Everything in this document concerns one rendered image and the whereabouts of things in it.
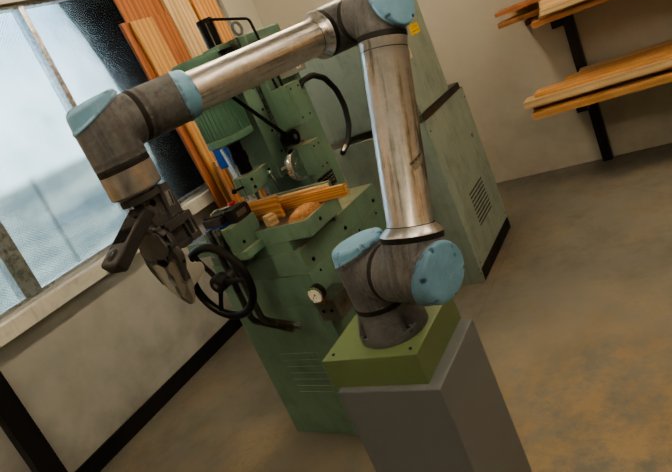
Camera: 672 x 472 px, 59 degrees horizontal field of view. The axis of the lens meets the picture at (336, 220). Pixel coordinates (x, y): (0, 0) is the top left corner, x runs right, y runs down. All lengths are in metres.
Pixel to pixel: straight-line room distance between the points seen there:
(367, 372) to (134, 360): 1.97
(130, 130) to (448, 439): 1.05
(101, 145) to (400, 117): 0.65
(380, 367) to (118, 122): 0.89
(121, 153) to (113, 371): 2.35
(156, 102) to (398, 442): 1.07
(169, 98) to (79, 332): 2.25
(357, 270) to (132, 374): 2.07
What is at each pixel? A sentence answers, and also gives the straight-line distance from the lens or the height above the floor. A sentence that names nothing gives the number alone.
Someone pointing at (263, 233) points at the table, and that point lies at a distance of 2.05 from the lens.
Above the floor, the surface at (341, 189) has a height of 0.93.
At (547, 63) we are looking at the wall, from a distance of 4.13.
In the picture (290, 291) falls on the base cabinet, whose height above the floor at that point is 0.65.
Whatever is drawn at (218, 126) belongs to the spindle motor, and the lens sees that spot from 2.10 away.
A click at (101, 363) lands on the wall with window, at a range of 3.24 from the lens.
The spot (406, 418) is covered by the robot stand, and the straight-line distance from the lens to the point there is 1.59.
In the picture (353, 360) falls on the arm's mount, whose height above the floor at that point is 0.63.
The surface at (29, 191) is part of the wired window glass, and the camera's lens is 3.24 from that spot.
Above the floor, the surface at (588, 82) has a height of 0.61.
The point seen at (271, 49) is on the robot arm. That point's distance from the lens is 1.34.
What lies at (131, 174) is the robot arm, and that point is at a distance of 1.00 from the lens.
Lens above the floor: 1.38
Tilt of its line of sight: 16 degrees down
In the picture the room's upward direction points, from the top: 24 degrees counter-clockwise
